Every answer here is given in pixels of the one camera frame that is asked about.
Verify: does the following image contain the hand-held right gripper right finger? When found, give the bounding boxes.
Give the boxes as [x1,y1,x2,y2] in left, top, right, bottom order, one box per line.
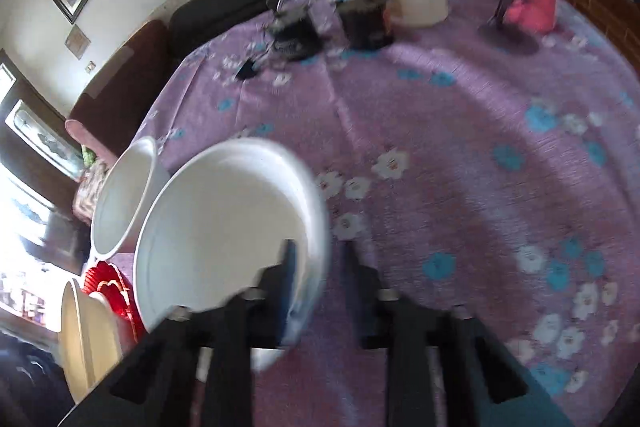
[345,242,576,427]

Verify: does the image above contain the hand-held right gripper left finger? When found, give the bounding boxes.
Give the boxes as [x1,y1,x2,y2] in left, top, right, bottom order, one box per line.
[55,239,301,427]

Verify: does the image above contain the large white bowl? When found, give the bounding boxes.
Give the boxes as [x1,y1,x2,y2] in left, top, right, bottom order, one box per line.
[132,138,332,373]

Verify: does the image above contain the red glass plate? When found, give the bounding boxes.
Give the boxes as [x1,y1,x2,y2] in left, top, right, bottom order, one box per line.
[82,259,148,343]

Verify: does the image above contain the cream bowl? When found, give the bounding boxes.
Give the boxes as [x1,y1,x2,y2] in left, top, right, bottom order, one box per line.
[60,279,126,403]

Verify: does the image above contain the purple floral tablecloth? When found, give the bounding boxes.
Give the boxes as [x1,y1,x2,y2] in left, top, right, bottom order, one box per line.
[115,0,640,427]

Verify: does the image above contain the floral cushion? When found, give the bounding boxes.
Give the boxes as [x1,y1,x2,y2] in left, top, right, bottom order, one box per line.
[72,157,108,220]

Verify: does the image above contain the black cylindrical motor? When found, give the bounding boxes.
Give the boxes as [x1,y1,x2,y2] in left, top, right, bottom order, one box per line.
[267,0,323,60]

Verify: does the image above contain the pink cushion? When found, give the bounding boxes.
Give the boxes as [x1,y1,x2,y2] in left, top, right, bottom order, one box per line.
[64,119,101,158]

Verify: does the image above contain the brown armchair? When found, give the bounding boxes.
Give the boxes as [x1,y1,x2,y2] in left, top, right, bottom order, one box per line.
[67,19,171,158]

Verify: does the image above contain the black jar with wooden lid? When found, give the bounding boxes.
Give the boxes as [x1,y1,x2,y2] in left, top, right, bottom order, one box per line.
[335,0,396,50]

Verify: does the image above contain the wooden glass door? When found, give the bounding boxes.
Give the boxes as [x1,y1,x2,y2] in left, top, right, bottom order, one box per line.
[0,49,88,258]

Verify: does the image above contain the black phone stand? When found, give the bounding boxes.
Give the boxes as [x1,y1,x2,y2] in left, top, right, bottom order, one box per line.
[477,0,541,55]

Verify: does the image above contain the small framed picture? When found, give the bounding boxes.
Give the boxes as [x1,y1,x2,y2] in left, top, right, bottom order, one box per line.
[65,24,92,58]

